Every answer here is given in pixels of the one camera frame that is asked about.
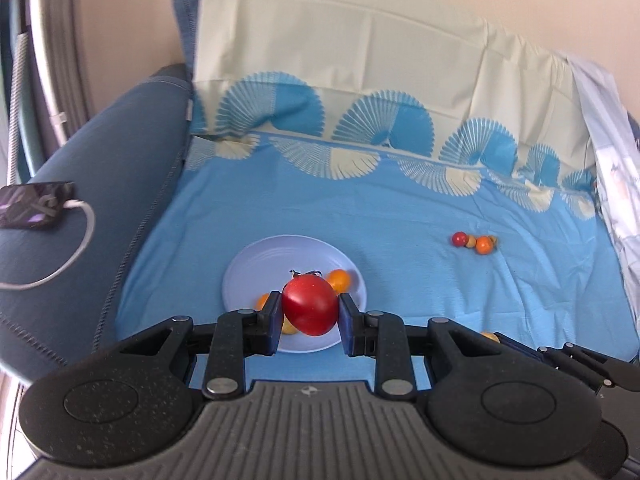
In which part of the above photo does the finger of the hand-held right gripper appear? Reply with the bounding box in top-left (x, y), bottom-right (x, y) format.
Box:
top-left (494, 333), bottom-right (602, 391)

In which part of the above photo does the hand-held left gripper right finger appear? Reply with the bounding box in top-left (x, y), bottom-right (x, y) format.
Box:
top-left (338, 294), bottom-right (496, 401)

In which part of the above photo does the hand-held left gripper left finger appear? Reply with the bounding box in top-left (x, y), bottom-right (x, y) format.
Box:
top-left (117, 291), bottom-right (284, 401)

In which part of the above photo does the oval red tomato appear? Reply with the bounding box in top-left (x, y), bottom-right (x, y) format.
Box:
top-left (281, 270), bottom-right (340, 337)

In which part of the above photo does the light blue plate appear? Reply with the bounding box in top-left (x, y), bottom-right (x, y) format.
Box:
top-left (222, 235), bottom-right (368, 354)

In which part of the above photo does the blue fan-print bedsheet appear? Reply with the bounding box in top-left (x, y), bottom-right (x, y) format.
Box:
top-left (115, 0), bottom-right (626, 391)

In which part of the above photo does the blue sofa armrest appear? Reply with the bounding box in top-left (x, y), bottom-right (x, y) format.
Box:
top-left (0, 63), bottom-right (193, 368)

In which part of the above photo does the black smartphone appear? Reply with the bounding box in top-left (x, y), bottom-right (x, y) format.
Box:
top-left (0, 181), bottom-right (76, 233)

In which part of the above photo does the blue pillow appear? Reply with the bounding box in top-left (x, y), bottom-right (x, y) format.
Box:
top-left (172, 0), bottom-right (203, 81)

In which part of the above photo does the grey curtain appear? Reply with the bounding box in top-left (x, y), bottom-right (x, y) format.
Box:
top-left (25, 0), bottom-right (96, 146)

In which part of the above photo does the white pipe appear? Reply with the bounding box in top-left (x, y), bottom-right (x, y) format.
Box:
top-left (27, 0), bottom-right (68, 146)

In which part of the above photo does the white charging cable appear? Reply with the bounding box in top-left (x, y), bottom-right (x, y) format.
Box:
top-left (0, 201), bottom-right (96, 291)

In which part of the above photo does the patterned grey hose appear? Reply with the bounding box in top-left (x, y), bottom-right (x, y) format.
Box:
top-left (7, 32), bottom-right (31, 181)

